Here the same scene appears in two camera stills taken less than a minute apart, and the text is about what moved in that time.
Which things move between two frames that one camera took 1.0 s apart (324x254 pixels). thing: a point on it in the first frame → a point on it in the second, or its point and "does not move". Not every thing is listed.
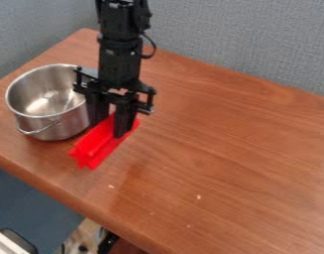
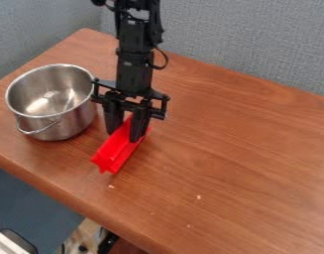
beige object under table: [83, 241] does not move
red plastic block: [99, 145] → [117, 151]
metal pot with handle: [53, 110] does not move
